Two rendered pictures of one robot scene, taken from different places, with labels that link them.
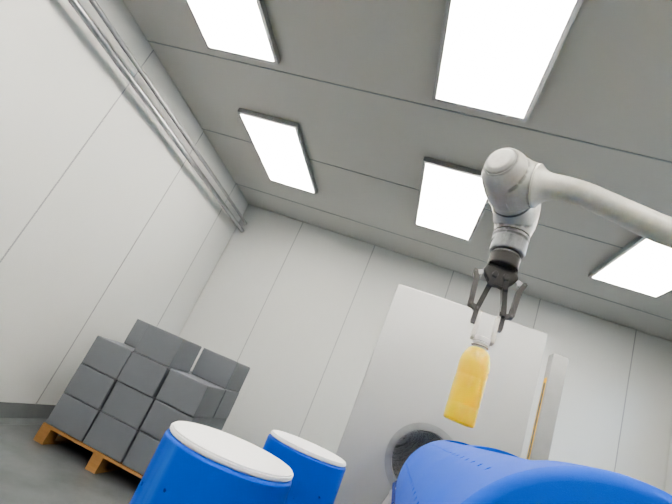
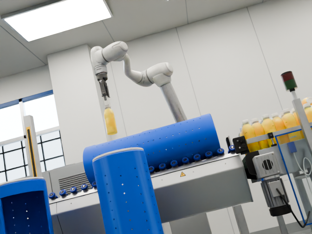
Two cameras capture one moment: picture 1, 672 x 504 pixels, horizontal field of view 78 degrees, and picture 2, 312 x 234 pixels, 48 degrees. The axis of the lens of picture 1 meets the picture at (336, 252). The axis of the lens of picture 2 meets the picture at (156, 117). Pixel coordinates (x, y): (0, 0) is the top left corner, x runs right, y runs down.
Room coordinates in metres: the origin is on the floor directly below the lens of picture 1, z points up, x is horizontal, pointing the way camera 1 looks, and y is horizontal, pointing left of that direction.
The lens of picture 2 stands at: (1.06, 1.91, 0.70)
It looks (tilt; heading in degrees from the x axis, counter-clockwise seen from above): 15 degrees up; 260
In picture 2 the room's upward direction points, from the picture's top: 14 degrees counter-clockwise
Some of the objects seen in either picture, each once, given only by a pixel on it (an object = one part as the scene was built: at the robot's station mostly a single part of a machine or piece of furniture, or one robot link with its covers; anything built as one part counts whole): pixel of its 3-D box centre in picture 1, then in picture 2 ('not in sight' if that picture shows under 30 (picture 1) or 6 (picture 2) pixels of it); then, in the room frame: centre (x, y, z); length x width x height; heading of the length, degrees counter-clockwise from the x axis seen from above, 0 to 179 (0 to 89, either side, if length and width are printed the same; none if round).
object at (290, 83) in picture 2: not in sight; (290, 85); (-0.02, 0.19, 1.18); 0.06 x 0.06 x 0.05
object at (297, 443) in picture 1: (308, 447); (19, 184); (1.54, -0.18, 1.03); 0.28 x 0.28 x 0.01
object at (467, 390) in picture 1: (469, 382); (110, 120); (0.96, -0.41, 1.36); 0.07 x 0.07 x 0.19
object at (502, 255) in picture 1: (501, 270); (102, 81); (0.95, -0.40, 1.65); 0.08 x 0.07 x 0.09; 73
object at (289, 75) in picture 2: not in sight; (288, 78); (-0.02, 0.19, 1.23); 0.06 x 0.06 x 0.04
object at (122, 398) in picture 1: (154, 399); not in sight; (4.23, 1.00, 0.59); 1.20 x 0.80 x 1.19; 75
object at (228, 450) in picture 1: (232, 449); (118, 155); (0.98, 0.03, 1.03); 0.28 x 0.28 x 0.01
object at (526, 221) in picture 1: (517, 207); (99, 56); (0.94, -0.40, 1.83); 0.13 x 0.11 x 0.16; 141
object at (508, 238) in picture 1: (508, 245); (100, 71); (0.95, -0.40, 1.72); 0.09 x 0.09 x 0.06
